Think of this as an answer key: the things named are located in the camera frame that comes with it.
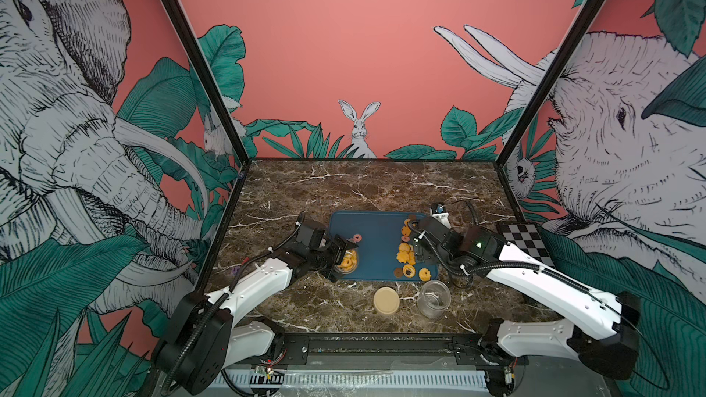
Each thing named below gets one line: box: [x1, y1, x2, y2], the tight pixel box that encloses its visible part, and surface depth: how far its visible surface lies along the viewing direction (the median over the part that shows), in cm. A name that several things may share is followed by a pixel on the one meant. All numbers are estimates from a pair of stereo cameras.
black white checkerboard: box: [498, 223, 556, 267], surface depth 97 cm
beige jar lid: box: [373, 286, 400, 316], surface depth 84 cm
